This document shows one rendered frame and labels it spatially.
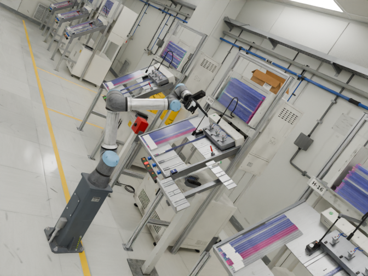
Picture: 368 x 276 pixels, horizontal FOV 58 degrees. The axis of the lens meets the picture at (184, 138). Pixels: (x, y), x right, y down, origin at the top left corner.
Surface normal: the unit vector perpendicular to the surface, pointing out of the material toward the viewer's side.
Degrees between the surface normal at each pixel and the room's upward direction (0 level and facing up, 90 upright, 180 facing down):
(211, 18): 90
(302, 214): 44
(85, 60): 90
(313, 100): 90
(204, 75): 90
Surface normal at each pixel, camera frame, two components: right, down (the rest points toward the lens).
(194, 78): 0.43, 0.47
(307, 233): -0.15, -0.80
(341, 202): -0.74, -0.30
